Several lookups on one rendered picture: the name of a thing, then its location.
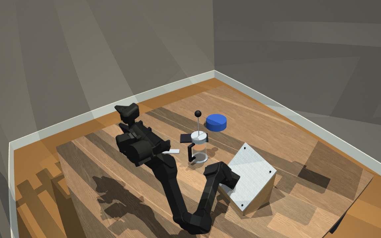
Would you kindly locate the french press coffee maker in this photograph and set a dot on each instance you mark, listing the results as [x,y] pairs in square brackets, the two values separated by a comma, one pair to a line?
[199,147]

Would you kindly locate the blue short cylinder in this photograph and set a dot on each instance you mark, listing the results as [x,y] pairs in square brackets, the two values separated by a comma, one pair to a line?
[216,122]

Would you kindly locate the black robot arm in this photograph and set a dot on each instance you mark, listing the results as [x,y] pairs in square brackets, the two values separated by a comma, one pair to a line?
[149,152]

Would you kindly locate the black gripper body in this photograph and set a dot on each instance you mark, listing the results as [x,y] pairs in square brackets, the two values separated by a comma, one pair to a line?
[128,116]

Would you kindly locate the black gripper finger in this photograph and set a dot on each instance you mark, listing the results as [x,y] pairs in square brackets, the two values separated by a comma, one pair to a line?
[120,108]
[123,127]

